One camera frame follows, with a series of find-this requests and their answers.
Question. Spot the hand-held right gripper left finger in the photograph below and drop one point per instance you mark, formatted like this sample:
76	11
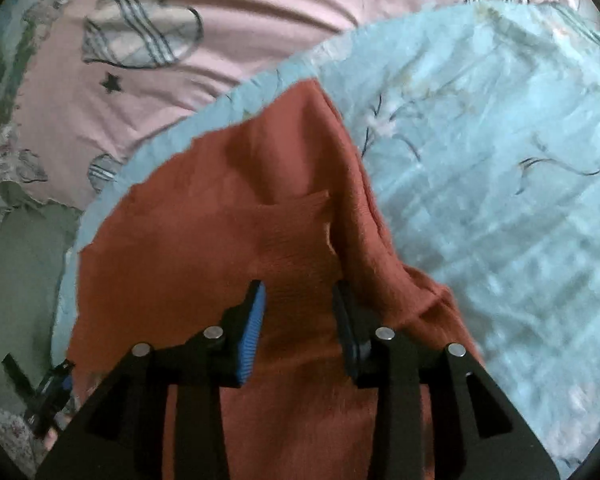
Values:
252	330

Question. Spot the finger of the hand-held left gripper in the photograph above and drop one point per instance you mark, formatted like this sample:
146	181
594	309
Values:
14	372
50	395

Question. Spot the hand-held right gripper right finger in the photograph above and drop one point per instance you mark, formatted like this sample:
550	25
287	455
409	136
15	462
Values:
345	330

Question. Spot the rust orange knit sweater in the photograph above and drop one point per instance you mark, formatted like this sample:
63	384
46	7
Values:
230	200

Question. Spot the green pillow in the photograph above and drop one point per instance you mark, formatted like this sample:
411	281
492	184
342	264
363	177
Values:
15	285

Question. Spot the light blue floral bedsheet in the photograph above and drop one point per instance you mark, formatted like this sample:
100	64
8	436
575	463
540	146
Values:
480	160

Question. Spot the pink quilt with plaid hearts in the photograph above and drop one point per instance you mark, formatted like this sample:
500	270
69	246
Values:
255	25

